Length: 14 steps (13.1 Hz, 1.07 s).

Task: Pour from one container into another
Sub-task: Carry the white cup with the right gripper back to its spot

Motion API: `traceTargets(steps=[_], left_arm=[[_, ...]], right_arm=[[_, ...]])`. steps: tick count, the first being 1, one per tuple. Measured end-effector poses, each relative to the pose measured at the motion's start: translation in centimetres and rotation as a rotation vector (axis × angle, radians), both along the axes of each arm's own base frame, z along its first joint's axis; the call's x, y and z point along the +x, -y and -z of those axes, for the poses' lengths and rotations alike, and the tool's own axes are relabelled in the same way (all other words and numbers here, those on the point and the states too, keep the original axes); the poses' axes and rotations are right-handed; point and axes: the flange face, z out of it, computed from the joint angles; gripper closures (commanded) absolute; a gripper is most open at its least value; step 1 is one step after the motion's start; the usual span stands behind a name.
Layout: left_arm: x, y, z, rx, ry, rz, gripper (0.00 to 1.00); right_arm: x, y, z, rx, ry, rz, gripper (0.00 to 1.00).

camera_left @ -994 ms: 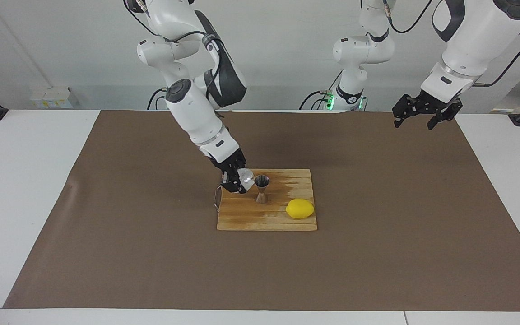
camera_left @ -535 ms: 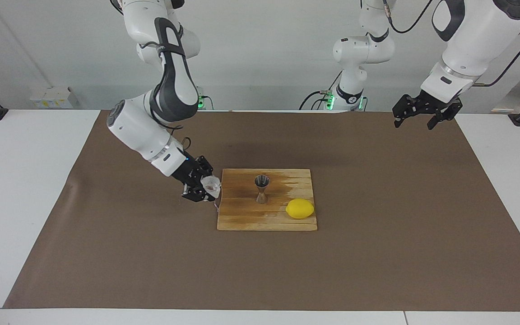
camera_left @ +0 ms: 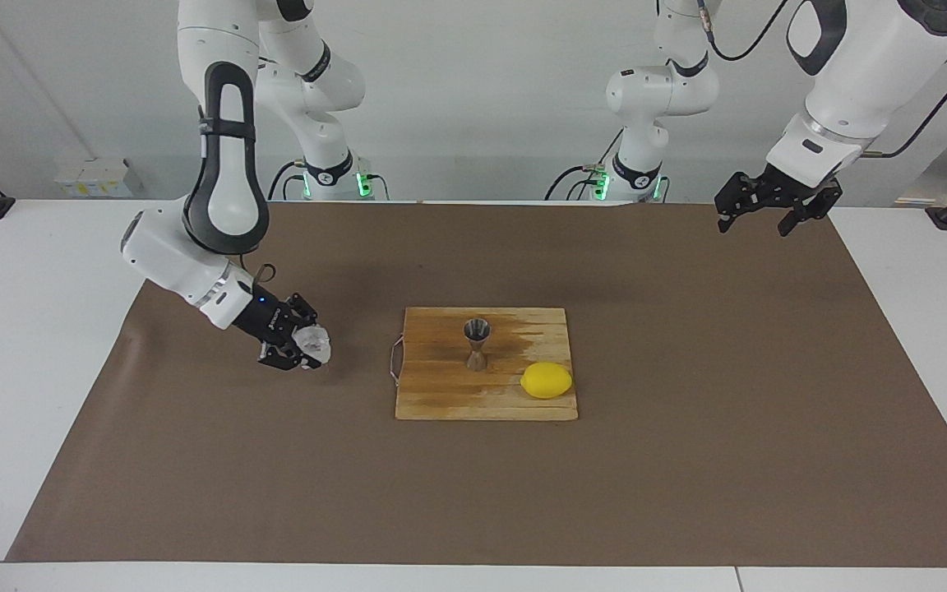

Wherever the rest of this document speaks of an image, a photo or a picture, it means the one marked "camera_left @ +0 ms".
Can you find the black base cable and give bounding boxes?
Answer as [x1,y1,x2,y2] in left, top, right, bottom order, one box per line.
[545,130,624,201]
[266,159,392,201]

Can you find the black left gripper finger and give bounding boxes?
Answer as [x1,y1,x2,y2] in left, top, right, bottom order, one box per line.
[777,184,845,238]
[714,170,770,235]

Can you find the brown table mat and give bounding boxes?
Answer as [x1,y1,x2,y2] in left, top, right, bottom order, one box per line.
[5,201,947,568]

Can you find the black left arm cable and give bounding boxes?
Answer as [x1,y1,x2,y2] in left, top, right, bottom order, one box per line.
[691,0,947,159]

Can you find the wooden cutting board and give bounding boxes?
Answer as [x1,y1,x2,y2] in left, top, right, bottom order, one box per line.
[390,307,580,422]

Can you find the clear faceted glass cup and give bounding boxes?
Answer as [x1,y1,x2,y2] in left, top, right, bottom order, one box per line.
[293,325,333,368]

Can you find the yellow lemon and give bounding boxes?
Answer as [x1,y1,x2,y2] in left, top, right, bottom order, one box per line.
[520,361,574,400]

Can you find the metal double jigger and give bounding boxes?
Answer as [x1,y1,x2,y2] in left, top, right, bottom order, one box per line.
[463,319,492,372]

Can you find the yellow white small boxes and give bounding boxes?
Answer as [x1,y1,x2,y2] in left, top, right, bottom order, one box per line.
[54,159,144,198]

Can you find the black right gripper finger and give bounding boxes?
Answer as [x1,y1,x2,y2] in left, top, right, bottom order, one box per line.
[256,341,312,372]
[283,292,320,330]

